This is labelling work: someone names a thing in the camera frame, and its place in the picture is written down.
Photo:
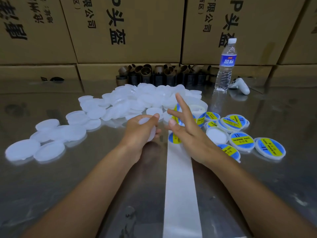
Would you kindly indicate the person's right hand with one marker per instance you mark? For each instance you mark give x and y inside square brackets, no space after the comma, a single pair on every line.
[195,141]

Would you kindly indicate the person's left forearm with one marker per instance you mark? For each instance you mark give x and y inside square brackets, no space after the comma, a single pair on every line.
[79,203]

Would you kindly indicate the white handheld controller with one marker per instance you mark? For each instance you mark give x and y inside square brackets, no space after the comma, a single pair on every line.
[239,85]

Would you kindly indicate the stack of brown cardboard boxes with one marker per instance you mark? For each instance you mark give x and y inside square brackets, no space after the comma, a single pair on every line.
[129,29]

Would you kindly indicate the person's right forearm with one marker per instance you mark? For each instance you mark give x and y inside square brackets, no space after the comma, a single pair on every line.
[262,205]

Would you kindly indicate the row of dark cardboard tubes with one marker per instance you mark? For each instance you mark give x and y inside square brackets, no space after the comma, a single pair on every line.
[153,75]

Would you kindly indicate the person's left hand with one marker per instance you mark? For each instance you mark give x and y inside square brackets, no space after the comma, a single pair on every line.
[136,138]

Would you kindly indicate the clear plastic water bottle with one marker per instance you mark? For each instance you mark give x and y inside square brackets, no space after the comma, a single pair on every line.
[226,66]

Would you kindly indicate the sticker roll with backing strip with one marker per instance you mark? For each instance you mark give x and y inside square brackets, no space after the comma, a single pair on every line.
[182,195]

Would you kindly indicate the pile of white plastic lids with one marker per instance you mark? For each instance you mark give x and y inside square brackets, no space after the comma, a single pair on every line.
[124,99]

